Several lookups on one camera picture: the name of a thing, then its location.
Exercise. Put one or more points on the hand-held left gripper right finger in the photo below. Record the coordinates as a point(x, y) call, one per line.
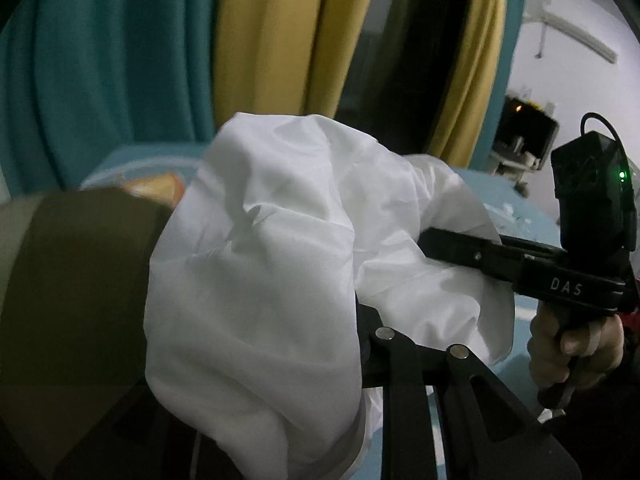
point(372, 355)

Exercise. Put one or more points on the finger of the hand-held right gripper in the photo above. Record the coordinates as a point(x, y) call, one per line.
point(535, 245)
point(465, 252)

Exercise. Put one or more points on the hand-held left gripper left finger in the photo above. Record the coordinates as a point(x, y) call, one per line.
point(100, 440)

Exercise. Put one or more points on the large white garment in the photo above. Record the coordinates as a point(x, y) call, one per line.
point(260, 270)

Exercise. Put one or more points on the person's right hand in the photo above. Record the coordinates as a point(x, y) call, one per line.
point(595, 350)

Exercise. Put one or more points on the cluttered shelf rack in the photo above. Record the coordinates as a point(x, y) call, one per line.
point(525, 135)

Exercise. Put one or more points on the teal curtain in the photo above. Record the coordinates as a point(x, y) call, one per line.
point(492, 140)
point(110, 60)

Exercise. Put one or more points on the yellow curtain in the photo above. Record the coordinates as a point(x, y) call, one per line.
point(475, 75)
point(280, 35)

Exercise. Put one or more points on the dark glass window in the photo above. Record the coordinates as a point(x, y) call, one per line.
point(420, 60)

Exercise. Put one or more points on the white wall pipe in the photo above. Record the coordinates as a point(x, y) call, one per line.
point(570, 22)

